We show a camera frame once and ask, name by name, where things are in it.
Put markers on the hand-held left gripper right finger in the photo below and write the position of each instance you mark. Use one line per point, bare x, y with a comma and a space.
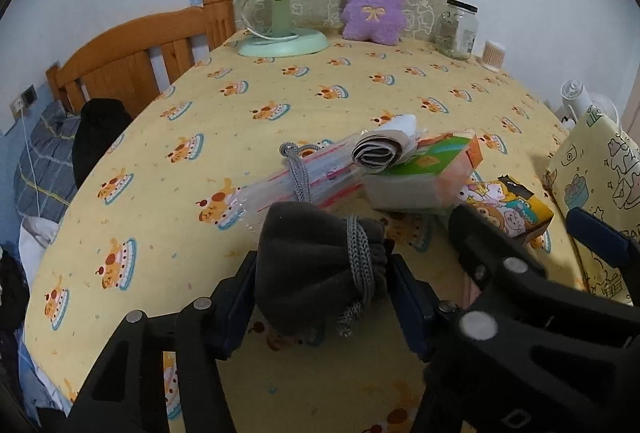
412, 308

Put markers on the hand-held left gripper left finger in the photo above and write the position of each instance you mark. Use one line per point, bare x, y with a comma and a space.
239, 298

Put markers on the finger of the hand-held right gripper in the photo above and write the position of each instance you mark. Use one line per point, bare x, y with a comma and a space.
605, 240
482, 248

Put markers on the clear plastic bag pack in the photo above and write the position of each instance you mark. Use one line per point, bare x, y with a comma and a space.
320, 178

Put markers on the cartoon print tissue pack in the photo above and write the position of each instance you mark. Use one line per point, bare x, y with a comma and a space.
510, 203

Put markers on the yellow cartoon print storage box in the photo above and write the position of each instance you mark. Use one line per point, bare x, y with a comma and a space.
600, 168

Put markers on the green orange tissue pack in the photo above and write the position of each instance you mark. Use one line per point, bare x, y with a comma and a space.
425, 173

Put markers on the tan wooden cabinet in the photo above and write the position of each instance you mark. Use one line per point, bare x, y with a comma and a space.
631, 115

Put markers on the small white fan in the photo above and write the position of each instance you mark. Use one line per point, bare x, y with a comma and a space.
575, 95

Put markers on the cotton swab container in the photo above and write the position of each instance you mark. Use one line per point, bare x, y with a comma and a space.
493, 57

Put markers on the yellow cake print tablecloth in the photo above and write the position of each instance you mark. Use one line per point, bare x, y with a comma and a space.
300, 113

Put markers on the black garment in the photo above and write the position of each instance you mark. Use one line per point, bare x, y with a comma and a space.
100, 133

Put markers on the blue and white cloth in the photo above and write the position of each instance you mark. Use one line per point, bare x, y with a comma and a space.
37, 378

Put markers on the glass jar with black lid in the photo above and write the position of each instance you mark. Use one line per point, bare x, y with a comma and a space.
456, 30

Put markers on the blue plaid bedding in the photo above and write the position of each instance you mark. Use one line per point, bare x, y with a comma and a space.
47, 163

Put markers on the purple plush toy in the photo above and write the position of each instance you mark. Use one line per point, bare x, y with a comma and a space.
372, 15

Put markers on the wooden headboard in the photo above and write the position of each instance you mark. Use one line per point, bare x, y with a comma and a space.
135, 45

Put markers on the wall socket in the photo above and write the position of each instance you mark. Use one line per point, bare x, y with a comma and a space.
25, 100

